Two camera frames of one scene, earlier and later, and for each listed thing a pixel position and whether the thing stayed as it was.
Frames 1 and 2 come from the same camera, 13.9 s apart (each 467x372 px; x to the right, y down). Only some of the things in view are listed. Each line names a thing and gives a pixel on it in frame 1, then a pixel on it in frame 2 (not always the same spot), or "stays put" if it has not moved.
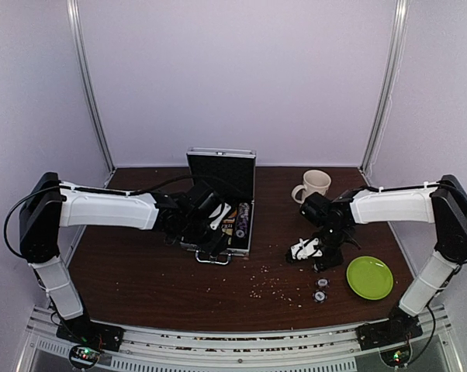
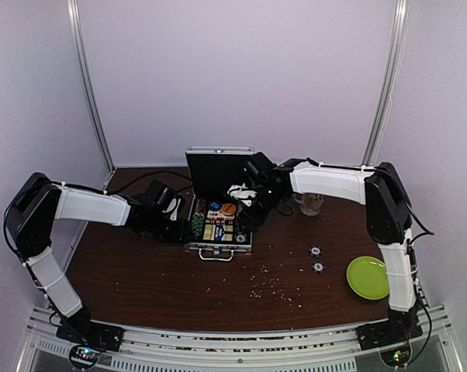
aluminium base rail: [435, 349] stays put
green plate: [370, 277] stays put
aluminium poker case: [230, 173] stays put
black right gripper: [327, 263] → [248, 218]
